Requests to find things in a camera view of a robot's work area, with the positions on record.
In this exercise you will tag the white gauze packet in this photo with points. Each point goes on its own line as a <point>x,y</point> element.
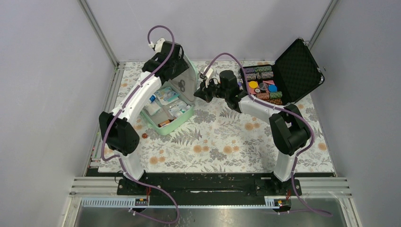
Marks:
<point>152,108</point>

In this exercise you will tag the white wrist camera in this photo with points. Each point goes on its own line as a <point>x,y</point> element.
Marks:
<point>206,73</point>
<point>158,45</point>

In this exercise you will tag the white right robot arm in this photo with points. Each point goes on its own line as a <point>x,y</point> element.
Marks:
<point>289,130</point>

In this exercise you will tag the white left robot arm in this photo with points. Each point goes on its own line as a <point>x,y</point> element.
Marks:
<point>117,127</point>

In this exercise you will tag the black poker chip case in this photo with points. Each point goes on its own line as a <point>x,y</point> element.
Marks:
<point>295,73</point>

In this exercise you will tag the blue white wipes packet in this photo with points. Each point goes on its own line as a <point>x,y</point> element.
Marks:
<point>166,95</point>

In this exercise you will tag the brown bottle orange cap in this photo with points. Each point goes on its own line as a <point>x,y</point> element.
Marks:
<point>165,123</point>

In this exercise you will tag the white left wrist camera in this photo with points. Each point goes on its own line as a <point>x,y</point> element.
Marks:
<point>158,45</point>

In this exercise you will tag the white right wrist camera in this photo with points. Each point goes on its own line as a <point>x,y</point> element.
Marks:
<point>206,73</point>

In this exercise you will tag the mint green medicine case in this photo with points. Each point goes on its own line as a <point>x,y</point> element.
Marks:
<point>173,103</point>

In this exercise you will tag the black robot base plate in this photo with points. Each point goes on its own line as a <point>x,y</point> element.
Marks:
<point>197,189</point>

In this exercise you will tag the floral table mat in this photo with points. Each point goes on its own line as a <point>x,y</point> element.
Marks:
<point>218,139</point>

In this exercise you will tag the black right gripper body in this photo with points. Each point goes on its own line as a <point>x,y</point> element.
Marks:
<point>212,91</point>

